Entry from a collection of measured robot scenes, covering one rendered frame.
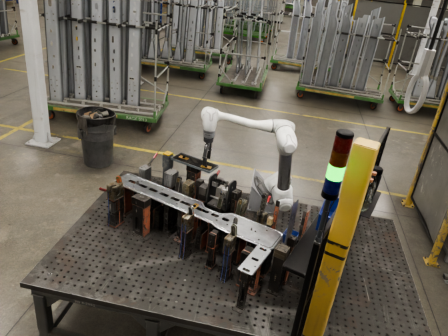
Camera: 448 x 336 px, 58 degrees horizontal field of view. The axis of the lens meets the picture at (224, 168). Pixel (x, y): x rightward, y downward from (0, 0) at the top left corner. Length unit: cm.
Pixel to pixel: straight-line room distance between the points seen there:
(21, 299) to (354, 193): 287
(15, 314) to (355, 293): 257
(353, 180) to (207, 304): 131
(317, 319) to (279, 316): 46
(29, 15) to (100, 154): 192
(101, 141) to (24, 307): 244
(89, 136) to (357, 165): 415
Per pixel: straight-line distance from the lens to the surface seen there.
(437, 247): 480
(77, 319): 360
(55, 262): 303
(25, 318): 370
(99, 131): 538
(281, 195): 334
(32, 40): 598
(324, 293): 217
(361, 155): 177
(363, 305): 297
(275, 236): 281
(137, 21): 679
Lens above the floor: 261
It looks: 27 degrees down
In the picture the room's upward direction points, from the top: 6 degrees clockwise
